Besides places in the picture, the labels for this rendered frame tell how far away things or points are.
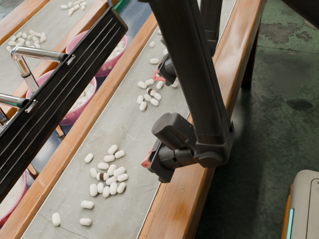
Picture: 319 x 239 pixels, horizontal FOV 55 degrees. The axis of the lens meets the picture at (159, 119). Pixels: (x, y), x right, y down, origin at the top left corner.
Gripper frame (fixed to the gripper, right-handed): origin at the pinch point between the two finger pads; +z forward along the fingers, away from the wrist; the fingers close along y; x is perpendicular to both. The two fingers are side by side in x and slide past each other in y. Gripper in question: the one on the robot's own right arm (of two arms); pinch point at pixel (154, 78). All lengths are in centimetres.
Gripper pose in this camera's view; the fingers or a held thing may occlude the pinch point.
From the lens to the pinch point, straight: 109.1
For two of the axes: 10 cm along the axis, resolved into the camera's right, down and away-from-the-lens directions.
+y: -3.6, 7.4, -5.7
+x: 7.0, 6.2, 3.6
